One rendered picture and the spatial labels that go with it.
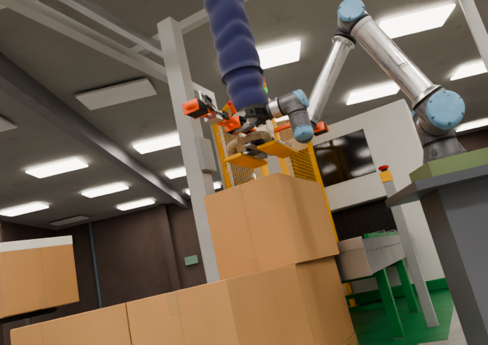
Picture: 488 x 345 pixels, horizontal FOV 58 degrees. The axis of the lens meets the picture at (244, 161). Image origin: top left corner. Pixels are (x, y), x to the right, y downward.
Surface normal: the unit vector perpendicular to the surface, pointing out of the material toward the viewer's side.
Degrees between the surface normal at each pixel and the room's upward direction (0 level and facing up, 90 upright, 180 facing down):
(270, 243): 90
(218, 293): 90
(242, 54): 99
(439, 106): 96
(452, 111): 96
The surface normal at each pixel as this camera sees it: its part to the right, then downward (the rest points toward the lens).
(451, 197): -0.07, -0.24
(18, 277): 0.65, -0.33
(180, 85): -0.45, -0.13
